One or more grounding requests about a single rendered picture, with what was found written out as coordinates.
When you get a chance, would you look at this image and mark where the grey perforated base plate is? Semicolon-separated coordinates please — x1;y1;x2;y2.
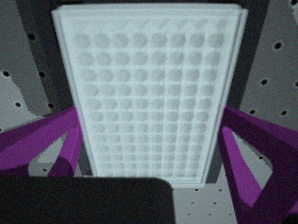
0;0;298;224

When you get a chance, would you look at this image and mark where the clear plastic plate lid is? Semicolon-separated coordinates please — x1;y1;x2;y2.
51;6;249;188

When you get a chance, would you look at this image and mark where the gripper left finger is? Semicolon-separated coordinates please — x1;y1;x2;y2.
0;105;83;177

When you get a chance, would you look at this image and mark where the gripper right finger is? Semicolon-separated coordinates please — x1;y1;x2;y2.
217;105;298;224

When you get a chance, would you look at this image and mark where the black flat rectangular block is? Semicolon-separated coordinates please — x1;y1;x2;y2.
29;0;270;184

